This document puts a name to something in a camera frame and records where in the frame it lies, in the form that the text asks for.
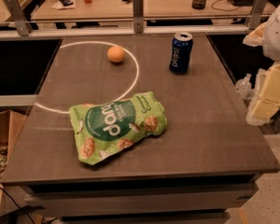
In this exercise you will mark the right metal bracket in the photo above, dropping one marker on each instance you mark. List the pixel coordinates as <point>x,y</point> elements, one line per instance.
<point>253,20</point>

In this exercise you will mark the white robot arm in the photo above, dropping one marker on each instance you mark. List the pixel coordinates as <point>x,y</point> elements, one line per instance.
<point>271,37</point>

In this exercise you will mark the black mesh pen cup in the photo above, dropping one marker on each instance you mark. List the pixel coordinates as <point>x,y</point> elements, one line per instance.
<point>198,4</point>

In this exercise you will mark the middle metal bracket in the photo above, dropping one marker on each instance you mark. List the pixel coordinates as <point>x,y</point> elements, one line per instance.
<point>138,16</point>

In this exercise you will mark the metal bracket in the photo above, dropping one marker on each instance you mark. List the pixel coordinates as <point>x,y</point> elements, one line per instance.
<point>253,20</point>
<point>22,25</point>
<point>138,16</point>

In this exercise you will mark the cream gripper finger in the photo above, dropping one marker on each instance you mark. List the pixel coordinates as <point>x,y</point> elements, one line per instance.
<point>255,38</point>
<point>266,100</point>

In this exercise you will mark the clear sanitizer bottle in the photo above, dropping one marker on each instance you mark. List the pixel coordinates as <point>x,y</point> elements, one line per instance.
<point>243,86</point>

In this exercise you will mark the cardboard box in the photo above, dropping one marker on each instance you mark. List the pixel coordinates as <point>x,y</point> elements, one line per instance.
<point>11,124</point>

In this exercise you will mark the left metal bracket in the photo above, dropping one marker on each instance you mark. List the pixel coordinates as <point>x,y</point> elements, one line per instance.
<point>22,25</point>

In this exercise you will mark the blue pepsi can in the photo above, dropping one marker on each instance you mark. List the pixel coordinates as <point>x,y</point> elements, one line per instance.
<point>181,49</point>

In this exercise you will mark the green chips bag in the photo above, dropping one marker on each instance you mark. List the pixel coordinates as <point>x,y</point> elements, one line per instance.
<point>102,131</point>

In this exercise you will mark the orange fruit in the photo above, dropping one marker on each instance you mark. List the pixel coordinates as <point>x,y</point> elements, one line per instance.
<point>116,54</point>

